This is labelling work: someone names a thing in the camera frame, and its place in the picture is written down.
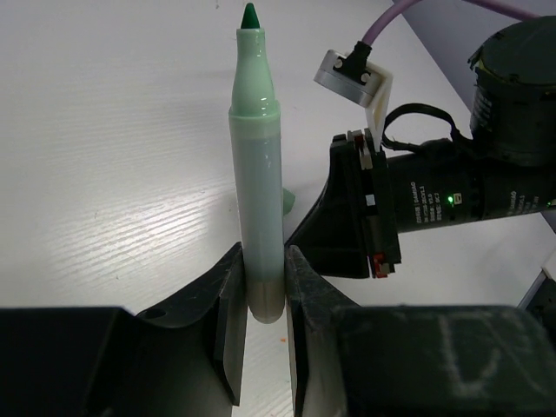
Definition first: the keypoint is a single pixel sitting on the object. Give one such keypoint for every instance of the green highlighter cap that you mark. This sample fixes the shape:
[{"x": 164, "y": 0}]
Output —
[{"x": 288, "y": 201}]

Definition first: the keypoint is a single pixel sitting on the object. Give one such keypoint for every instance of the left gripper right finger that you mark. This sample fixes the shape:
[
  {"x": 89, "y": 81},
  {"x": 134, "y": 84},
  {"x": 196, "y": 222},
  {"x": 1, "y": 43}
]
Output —
[{"x": 349, "y": 360}]

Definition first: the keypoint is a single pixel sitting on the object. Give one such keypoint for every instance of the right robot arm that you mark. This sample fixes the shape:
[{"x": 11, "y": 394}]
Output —
[{"x": 506, "y": 167}]

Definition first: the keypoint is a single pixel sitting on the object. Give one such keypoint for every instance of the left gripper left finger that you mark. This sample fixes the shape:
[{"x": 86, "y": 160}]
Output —
[{"x": 180, "y": 357}]

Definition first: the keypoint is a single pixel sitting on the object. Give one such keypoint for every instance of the green highlighter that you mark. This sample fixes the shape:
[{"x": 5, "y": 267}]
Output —
[{"x": 254, "y": 120}]

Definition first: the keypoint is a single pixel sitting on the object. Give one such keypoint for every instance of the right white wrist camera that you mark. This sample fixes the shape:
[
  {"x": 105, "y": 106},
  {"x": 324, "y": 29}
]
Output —
[{"x": 355, "y": 78}]

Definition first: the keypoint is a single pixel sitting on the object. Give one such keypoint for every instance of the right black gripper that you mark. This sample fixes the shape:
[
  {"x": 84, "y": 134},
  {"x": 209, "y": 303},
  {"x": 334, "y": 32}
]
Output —
[{"x": 351, "y": 229}]

